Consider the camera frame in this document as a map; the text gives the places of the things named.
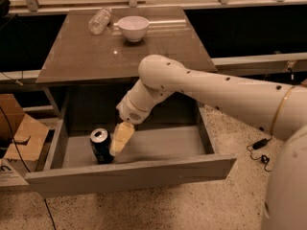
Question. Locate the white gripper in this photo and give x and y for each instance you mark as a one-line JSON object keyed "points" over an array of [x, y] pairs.
{"points": [[130, 110]]}

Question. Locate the blue pepsi can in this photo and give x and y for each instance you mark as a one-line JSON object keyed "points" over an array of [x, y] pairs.
{"points": [[100, 142]]}

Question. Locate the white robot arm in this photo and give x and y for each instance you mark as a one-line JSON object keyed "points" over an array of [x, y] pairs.
{"points": [[278, 109]]}

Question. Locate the grey open drawer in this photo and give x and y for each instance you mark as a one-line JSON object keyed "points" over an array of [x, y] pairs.
{"points": [[173, 146]]}

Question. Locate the grey cabinet with glossy top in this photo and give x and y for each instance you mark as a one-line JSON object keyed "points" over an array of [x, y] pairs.
{"points": [[77, 56]]}

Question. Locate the brown cardboard box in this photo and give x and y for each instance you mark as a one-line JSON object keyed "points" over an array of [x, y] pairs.
{"points": [[22, 138]]}

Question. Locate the white ceramic bowl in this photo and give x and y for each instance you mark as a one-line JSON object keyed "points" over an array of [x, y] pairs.
{"points": [[133, 28]]}

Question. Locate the clear plastic water bottle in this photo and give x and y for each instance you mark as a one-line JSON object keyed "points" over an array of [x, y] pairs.
{"points": [[99, 21]]}

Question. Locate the black power adapter with cable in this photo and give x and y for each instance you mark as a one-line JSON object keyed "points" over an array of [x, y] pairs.
{"points": [[256, 155]]}

